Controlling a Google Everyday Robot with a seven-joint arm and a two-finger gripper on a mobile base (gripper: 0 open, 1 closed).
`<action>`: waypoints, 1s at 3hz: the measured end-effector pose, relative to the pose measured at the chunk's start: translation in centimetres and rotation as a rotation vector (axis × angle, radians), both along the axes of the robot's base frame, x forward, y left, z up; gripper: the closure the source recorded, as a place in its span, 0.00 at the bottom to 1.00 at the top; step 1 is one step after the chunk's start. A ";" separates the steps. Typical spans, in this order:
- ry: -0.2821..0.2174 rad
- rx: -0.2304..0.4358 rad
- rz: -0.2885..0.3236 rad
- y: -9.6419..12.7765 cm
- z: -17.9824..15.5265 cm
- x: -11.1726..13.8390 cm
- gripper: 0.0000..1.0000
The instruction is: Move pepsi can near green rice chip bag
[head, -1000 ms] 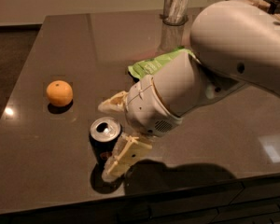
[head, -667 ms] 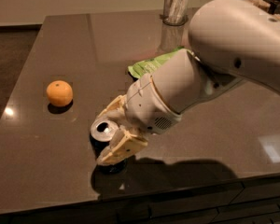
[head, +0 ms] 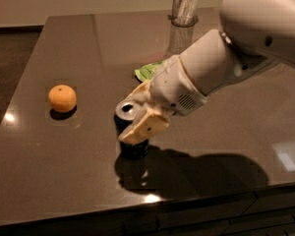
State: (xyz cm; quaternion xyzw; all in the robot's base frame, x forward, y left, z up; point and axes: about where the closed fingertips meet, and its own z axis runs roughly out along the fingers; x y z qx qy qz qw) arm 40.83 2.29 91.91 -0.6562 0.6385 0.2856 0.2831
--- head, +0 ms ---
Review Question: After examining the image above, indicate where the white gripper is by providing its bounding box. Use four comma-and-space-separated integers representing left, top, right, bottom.
117, 55, 207, 145

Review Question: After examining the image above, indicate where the blue pepsi can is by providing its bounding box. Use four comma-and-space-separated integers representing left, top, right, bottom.
113, 100, 150, 160

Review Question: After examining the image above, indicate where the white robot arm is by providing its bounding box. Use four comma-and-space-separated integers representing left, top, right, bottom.
119, 0, 295, 145

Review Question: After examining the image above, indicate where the green rice chip bag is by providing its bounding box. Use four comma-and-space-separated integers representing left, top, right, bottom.
135, 61, 163, 83

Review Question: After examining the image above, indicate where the orange fruit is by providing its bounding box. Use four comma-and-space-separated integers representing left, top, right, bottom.
48, 85, 77, 113

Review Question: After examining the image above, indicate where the clear glass cup with napkins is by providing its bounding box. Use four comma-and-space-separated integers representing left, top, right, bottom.
171, 0, 199, 28

